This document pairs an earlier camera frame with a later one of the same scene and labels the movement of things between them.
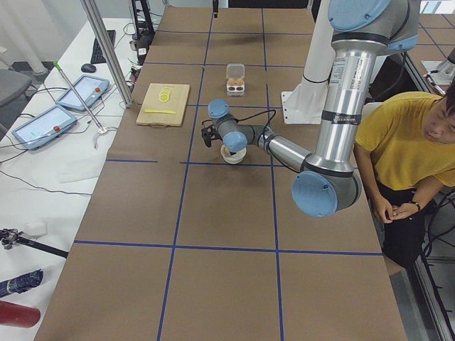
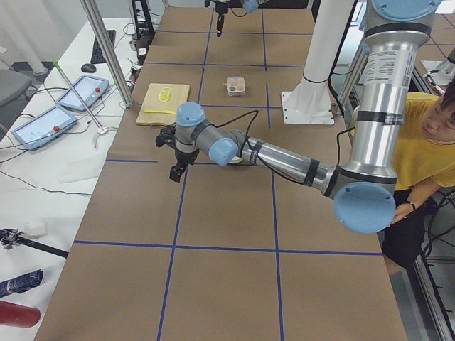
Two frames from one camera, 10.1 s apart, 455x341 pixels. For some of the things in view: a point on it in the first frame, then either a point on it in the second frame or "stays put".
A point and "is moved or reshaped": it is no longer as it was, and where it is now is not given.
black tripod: x=10 y=236 stays put
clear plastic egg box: x=235 y=82 is moved or reshaped
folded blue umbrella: x=20 y=283 stays put
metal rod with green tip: x=101 y=126 stays put
